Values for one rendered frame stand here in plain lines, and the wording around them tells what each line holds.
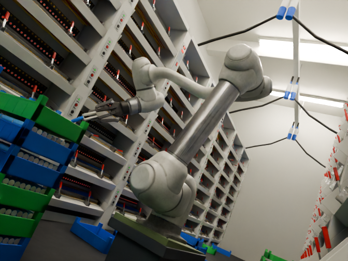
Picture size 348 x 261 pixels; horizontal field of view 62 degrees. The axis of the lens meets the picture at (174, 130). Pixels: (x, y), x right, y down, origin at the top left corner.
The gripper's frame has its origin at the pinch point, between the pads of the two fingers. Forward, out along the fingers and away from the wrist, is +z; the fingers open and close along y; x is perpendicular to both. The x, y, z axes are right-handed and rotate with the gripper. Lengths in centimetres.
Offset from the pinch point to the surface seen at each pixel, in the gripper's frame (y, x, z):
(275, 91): 22, -233, -362
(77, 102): 11.3, -9.9, 2.2
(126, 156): -21, -60, -27
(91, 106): 9.4, -18.4, -5.7
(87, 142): -8.5, -28.0, 0.7
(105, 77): 23.8, -15.4, -17.8
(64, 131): -15, 50, 18
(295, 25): 52, -44, -224
